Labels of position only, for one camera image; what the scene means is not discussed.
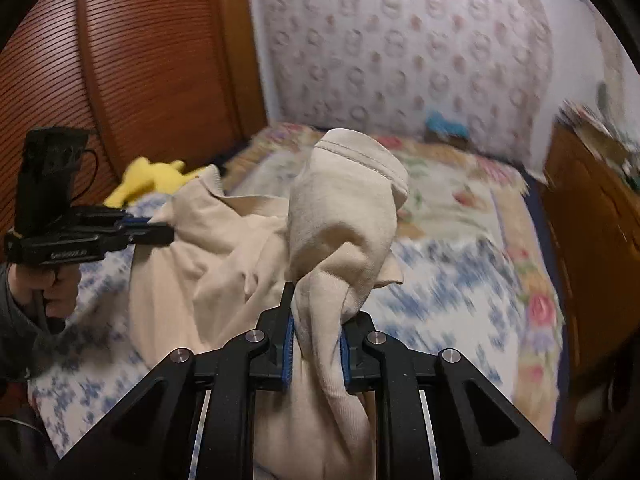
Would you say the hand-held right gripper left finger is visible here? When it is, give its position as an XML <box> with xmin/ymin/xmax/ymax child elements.
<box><xmin>55</xmin><ymin>282</ymin><xmax>296</xmax><ymax>480</ymax></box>

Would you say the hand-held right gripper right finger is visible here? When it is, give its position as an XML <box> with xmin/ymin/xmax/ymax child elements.
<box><xmin>340</xmin><ymin>312</ymin><xmax>578</xmax><ymax>480</ymax></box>

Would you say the beige printed t-shirt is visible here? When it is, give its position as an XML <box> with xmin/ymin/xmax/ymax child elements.
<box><xmin>127</xmin><ymin>128</ymin><xmax>408</xmax><ymax>480</ymax></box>

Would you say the person's left forearm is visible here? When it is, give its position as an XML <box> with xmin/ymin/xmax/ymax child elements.
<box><xmin>0</xmin><ymin>280</ymin><xmax>56</xmax><ymax>383</ymax></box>

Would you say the person's left hand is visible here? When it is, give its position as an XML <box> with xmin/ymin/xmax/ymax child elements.
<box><xmin>7</xmin><ymin>262</ymin><xmax>82</xmax><ymax>321</ymax></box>

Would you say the yellow plush toy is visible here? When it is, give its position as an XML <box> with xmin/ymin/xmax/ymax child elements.
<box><xmin>104</xmin><ymin>156</ymin><xmax>211</xmax><ymax>208</ymax></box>

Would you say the blue floral bedsheet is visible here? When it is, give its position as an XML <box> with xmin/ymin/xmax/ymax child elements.
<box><xmin>30</xmin><ymin>195</ymin><xmax>521</xmax><ymax>461</ymax></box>

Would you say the wooden louvered wardrobe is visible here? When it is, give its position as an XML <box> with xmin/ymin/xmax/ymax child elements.
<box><xmin>0</xmin><ymin>0</ymin><xmax>268</xmax><ymax>241</ymax></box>

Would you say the person's dark clothing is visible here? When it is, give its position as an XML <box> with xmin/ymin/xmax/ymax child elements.
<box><xmin>0</xmin><ymin>380</ymin><xmax>58</xmax><ymax>480</ymax></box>

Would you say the floral quilt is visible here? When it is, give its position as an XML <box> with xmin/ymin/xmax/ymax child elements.
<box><xmin>225</xmin><ymin>122</ymin><xmax>566</xmax><ymax>441</ymax></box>

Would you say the blue plastic bag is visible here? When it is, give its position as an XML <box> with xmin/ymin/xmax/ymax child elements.
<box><xmin>425</xmin><ymin>110</ymin><xmax>472</xmax><ymax>142</ymax></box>

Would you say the wooden sideboard cabinet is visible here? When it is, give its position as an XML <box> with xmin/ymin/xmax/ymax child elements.
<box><xmin>542</xmin><ymin>125</ymin><xmax>640</xmax><ymax>378</ymax></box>

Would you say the patterned window curtain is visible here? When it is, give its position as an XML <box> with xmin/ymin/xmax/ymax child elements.
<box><xmin>595</xmin><ymin>20</ymin><xmax>640</xmax><ymax>126</ymax></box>

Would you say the circle patterned wall cloth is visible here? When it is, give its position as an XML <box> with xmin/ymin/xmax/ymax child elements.
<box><xmin>250</xmin><ymin>0</ymin><xmax>553</xmax><ymax>161</ymax></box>

